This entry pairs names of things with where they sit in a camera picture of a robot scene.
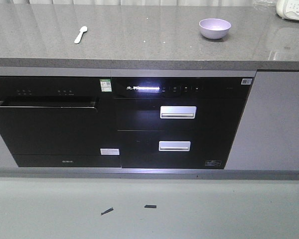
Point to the green energy label sticker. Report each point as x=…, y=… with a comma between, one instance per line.
x=106, y=85

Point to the black tape strip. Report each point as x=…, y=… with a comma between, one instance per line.
x=150, y=206
x=107, y=211

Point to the grey cabinet door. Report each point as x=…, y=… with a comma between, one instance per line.
x=268, y=134

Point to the black tape strip left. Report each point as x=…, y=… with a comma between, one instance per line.
x=107, y=211

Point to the lower silver drawer handle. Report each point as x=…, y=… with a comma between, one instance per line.
x=174, y=146

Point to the white curtain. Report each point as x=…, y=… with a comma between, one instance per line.
x=142, y=2

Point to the black tape strip centre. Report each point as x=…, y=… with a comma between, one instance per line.
x=150, y=206

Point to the lilac plastic bowl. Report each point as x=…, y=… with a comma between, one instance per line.
x=214, y=28

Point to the white label sticker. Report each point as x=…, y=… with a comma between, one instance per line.
x=109, y=151

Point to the upper silver drawer handle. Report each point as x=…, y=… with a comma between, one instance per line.
x=177, y=112

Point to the white blender appliance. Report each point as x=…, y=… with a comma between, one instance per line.
x=288, y=9

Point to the silver drawer handle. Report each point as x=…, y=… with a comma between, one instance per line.
x=174, y=146
x=177, y=112

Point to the pale green plastic spoon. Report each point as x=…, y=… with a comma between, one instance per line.
x=82, y=30

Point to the black built-in dishwasher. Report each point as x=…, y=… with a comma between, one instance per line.
x=57, y=121

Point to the black disinfection cabinet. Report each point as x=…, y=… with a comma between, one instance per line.
x=220, y=102

